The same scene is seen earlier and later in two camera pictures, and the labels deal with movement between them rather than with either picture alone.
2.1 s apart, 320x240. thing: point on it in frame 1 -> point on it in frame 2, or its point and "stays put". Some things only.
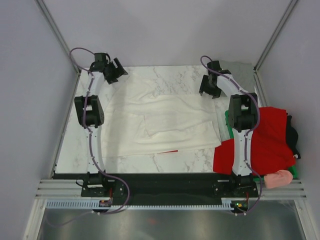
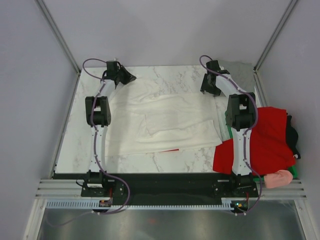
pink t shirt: [281, 177] stays put
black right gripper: [216, 93] stays put
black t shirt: [292, 137] stays put
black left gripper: [114, 79] -> [129, 77]
